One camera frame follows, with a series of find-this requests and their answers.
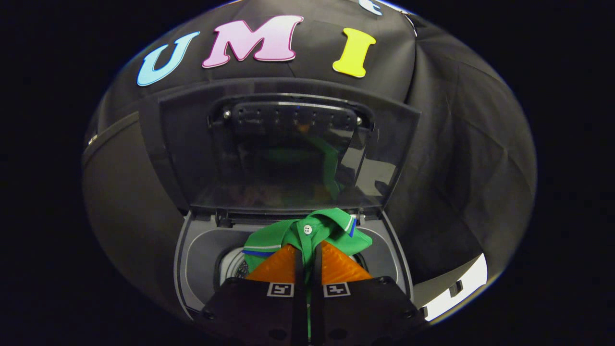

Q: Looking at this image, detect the grey washing machine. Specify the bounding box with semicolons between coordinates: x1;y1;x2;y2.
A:
173;207;415;319

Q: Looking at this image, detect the dark glass washing machine lid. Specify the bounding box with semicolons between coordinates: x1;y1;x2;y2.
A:
139;79;421;215

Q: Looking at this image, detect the white black patterned sheet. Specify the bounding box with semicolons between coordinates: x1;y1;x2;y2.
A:
417;253;489;322

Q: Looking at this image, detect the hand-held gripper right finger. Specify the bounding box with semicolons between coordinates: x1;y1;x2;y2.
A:
308;240;428;346

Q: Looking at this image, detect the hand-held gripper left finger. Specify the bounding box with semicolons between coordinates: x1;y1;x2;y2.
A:
195;244;308;346

